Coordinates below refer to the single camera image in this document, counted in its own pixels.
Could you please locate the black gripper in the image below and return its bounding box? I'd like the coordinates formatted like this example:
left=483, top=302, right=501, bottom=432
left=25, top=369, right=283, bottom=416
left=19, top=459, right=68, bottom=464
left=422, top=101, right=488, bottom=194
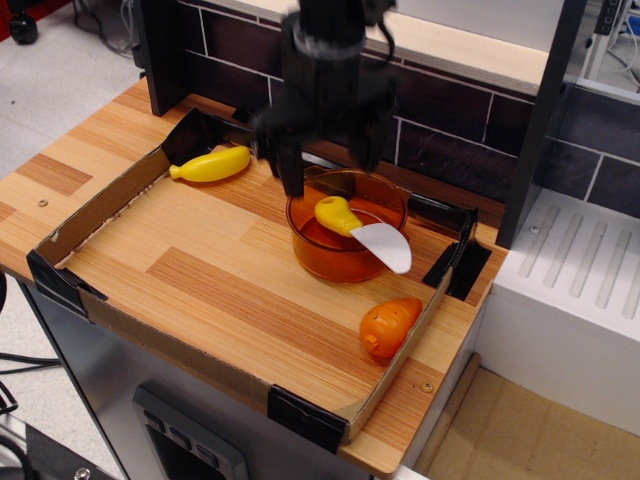
left=252, top=1, right=397, bottom=197

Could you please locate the yellow handled white toy knife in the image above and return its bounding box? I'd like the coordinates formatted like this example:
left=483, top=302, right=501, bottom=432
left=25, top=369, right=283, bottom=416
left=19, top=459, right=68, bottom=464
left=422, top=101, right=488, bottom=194
left=314, top=196, right=413, bottom=274

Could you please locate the transparent orange toy pot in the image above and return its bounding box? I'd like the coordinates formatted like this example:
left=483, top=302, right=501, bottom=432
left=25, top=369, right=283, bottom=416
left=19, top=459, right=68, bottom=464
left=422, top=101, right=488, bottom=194
left=286, top=167, right=408, bottom=283

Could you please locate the cardboard fence with black tape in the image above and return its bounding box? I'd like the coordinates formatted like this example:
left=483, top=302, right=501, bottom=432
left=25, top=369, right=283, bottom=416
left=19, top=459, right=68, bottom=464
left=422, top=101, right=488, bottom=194
left=27, top=109, right=493, bottom=452

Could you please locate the yellow toy banana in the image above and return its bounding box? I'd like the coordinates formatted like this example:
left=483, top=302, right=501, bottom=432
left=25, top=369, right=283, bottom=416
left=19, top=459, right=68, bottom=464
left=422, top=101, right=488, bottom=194
left=169, top=146, right=251, bottom=183

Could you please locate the orange toy carrot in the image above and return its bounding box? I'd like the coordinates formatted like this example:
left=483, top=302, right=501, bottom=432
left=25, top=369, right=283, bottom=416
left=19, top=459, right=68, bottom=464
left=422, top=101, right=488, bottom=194
left=359, top=297, right=423, bottom=358

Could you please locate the white toy sink drainboard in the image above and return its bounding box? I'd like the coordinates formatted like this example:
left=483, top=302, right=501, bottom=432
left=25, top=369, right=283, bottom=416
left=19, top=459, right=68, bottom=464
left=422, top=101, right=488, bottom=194
left=491, top=187, right=640, bottom=351

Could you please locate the black office chair wheel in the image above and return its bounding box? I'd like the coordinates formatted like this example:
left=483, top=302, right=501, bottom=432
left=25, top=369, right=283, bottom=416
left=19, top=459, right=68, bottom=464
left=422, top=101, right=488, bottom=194
left=9, top=11, right=38, bottom=45

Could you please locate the black toy stove control panel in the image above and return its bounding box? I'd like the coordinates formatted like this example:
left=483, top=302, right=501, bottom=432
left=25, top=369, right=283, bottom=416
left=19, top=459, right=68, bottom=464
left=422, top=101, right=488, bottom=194
left=133, top=386, right=250, bottom=479

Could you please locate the black floor cable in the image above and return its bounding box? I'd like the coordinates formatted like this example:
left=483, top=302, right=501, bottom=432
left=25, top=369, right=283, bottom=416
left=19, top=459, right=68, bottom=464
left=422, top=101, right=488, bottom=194
left=0, top=351, right=62, bottom=376

